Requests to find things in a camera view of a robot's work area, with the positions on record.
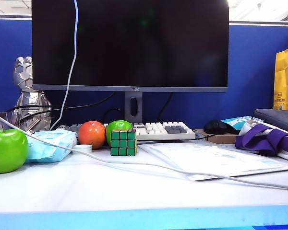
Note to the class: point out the rubiks cube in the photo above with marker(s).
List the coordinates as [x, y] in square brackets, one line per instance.
[123, 143]

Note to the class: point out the grey monitor stand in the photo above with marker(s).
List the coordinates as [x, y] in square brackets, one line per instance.
[127, 107]

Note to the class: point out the white grey keyboard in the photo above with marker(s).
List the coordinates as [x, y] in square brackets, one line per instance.
[158, 130]

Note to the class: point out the small green apple with sticker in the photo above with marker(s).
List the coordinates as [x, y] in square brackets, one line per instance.
[118, 125]

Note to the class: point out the orange round fruit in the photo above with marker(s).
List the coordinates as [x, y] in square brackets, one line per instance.
[91, 134]

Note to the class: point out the black computer monitor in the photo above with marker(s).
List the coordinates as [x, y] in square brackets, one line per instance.
[146, 48]

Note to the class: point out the white tape roll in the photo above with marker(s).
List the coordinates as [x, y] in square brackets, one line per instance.
[82, 147]

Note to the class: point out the black computer mouse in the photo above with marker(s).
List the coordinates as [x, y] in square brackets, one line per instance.
[214, 127]

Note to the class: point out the clear plastic document sleeve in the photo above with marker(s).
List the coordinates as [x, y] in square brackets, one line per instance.
[206, 160]

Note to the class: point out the brown cardboard box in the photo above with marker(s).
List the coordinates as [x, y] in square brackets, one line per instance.
[220, 139]

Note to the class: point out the blue white snack packet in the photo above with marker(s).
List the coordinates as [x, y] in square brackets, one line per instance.
[237, 121]

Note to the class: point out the blue wet wipes pack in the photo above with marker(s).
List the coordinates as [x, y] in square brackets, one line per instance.
[45, 152]

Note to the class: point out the purple cloth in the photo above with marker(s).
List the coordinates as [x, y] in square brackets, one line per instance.
[254, 140]

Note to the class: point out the blue cubicle partition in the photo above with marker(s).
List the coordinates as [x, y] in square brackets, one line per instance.
[252, 72]

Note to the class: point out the silver geometric figurine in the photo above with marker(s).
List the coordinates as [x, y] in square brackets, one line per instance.
[26, 72]

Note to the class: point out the dark grey laptop sleeve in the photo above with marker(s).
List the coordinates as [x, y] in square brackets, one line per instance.
[278, 118]

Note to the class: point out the clear glass container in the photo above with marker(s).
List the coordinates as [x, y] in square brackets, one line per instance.
[7, 118]

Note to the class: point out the large green apple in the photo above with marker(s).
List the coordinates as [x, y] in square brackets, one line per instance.
[7, 151]

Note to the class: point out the yellow paper bag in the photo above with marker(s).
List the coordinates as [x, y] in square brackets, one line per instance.
[285, 83]

